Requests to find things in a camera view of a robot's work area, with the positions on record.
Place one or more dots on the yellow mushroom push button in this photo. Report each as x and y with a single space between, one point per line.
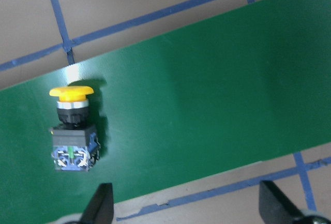
75 141

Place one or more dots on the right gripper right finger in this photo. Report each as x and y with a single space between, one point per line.
275 207

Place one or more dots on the green conveyor belt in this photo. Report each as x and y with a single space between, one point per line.
245 86

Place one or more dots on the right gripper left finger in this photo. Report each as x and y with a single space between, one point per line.
100 209

